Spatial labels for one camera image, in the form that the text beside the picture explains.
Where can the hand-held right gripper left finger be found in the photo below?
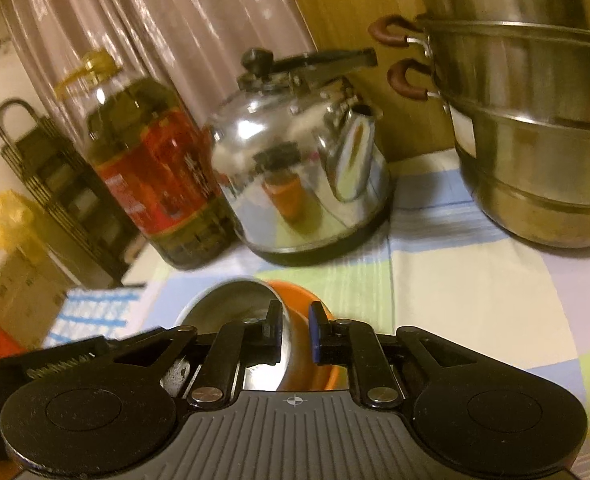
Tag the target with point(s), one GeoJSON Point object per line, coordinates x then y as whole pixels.
{"type": "Point", "coordinates": [274, 332]}

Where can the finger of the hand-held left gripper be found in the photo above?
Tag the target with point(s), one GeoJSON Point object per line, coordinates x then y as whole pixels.
{"type": "Point", "coordinates": [65, 360]}

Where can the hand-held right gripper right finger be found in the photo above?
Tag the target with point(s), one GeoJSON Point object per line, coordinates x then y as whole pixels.
{"type": "Point", "coordinates": [316, 332]}

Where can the orange bowl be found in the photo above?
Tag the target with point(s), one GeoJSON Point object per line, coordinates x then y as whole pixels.
{"type": "Point", "coordinates": [297, 352]}

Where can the white bowl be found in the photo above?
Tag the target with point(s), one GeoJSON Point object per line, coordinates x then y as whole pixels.
{"type": "Point", "coordinates": [235, 302]}

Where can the blue white striped cloth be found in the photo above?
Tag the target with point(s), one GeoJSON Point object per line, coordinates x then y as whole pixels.
{"type": "Point", "coordinates": [95, 312]}

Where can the cardboard box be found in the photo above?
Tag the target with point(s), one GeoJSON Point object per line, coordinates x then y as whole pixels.
{"type": "Point", "coordinates": [20, 295]}

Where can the yellow plastic bag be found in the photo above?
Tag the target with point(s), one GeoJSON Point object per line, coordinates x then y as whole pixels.
{"type": "Point", "coordinates": [17, 225]}

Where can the stainless steel kettle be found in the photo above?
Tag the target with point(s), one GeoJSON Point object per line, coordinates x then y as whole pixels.
{"type": "Point", "coordinates": [285, 185]}

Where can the checked pastel tablecloth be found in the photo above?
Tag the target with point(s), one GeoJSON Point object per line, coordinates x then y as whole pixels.
{"type": "Point", "coordinates": [465, 300]}

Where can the cooking oil bottle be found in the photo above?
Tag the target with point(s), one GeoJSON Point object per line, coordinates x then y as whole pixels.
{"type": "Point", "coordinates": [160, 170]}

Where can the stainless steel steamer pot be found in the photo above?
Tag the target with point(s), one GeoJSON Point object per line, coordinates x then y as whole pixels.
{"type": "Point", "coordinates": [525, 135]}

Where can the sheer curtain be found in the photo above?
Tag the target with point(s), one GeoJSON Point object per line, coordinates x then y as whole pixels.
{"type": "Point", "coordinates": [175, 20]}

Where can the wooden wall panel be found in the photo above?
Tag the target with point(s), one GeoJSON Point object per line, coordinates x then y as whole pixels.
{"type": "Point", "coordinates": [355, 0]}

